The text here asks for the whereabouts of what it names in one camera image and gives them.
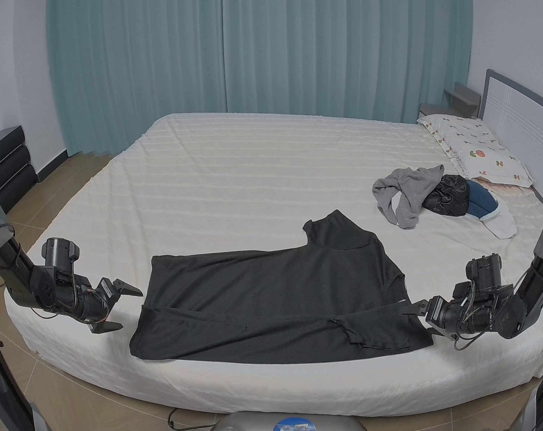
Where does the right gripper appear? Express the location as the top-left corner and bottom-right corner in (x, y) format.
(399, 297), (496, 342)

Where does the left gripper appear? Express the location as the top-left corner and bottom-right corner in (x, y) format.
(74, 277), (144, 334)

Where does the black T-shirt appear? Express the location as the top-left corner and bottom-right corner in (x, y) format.
(129, 209), (435, 363)

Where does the bed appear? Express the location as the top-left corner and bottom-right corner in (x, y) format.
(4, 68), (543, 418)

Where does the black shiny garment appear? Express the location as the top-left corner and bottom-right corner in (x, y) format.
(422, 174), (471, 217)

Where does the blue and white garment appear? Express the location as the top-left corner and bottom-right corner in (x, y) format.
(464, 180), (517, 240)

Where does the grey knit garment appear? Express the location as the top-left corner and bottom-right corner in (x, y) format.
(372, 164), (445, 230)

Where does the black chest of drawers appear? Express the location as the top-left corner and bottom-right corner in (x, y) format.
(0, 125), (38, 214)

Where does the white printed pillow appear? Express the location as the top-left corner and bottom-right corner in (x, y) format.
(416, 114), (536, 189)

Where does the grey bedside table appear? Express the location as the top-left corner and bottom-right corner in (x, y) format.
(419, 82), (482, 118)

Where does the blue-green curtain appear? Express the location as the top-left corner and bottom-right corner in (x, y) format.
(47, 0), (474, 158)

